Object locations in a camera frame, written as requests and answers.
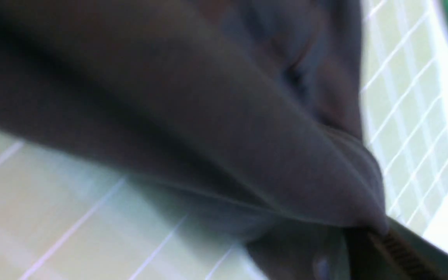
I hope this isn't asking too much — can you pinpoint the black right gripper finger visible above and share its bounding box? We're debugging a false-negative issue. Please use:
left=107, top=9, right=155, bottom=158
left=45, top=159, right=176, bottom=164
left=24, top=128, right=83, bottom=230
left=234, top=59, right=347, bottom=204
left=343, top=227, right=407, bottom=280
left=369, top=219, right=448, bottom=280

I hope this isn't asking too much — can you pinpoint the dark gray long-sleeve shirt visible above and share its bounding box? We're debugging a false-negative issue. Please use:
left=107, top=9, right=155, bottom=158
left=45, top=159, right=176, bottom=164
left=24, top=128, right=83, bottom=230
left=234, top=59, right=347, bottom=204
left=0, top=0, right=388, bottom=280

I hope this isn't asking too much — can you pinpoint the light green grid mat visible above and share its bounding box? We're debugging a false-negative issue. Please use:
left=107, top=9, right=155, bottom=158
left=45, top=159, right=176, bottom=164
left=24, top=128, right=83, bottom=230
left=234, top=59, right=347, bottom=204
left=0, top=0, right=448, bottom=280

